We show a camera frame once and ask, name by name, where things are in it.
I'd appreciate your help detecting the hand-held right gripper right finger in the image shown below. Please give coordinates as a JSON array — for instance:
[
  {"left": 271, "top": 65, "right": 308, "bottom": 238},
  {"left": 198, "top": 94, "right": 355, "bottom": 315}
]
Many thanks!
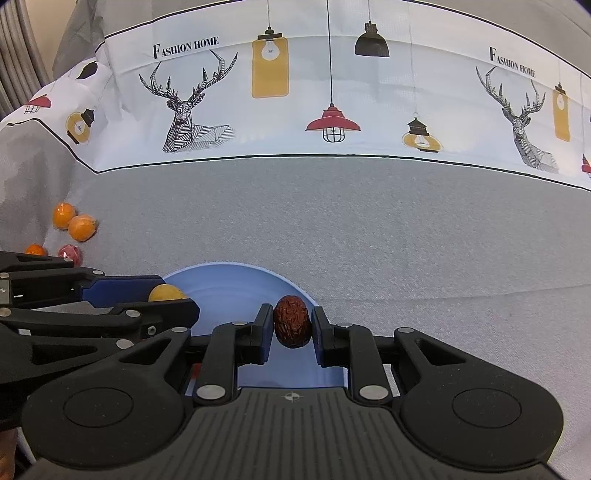
[{"left": 311, "top": 307, "right": 467, "bottom": 402}]

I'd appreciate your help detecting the dried red date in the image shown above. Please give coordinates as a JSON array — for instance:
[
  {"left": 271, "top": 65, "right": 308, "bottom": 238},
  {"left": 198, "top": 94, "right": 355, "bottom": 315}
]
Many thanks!
[{"left": 273, "top": 295, "right": 312, "bottom": 349}]

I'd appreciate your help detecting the grey printed tablecloth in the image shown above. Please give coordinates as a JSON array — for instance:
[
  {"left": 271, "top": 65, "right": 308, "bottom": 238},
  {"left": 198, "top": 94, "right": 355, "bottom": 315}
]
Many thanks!
[{"left": 0, "top": 0, "right": 591, "bottom": 480}]

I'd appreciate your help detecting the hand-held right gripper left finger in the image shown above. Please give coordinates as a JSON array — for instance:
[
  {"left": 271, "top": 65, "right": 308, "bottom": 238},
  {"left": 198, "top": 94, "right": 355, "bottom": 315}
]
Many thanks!
[{"left": 117, "top": 304, "right": 275, "bottom": 406}]

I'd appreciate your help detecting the grey curtain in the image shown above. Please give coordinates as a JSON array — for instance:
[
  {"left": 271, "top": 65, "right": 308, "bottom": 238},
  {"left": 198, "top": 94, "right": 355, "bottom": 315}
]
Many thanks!
[{"left": 0, "top": 0, "right": 77, "bottom": 121}]

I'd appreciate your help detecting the small yellow plum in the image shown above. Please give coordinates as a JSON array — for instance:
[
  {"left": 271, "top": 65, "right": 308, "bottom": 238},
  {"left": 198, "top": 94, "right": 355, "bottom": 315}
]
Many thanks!
[{"left": 148, "top": 285, "right": 188, "bottom": 303}]

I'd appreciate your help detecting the plastic-wrapped red tomato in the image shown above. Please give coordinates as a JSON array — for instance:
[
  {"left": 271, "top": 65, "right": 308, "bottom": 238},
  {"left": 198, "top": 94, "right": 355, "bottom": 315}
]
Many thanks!
[{"left": 58, "top": 244, "right": 84, "bottom": 267}]

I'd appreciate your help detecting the blue round plate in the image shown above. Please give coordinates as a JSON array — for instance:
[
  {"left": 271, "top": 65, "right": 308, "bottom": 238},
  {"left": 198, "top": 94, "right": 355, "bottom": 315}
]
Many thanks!
[{"left": 163, "top": 262, "right": 348, "bottom": 389}]

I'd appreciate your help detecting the plastic-wrapped orange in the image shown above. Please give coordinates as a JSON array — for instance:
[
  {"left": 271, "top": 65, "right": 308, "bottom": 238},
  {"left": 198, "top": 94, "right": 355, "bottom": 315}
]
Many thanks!
[
  {"left": 68, "top": 215, "right": 99, "bottom": 242},
  {"left": 52, "top": 202, "right": 77, "bottom": 228}
]

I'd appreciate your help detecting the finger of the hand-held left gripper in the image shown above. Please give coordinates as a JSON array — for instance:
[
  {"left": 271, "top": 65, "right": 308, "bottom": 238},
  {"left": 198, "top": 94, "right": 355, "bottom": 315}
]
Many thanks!
[
  {"left": 0, "top": 298, "right": 201, "bottom": 357},
  {"left": 0, "top": 250, "right": 165, "bottom": 309}
]

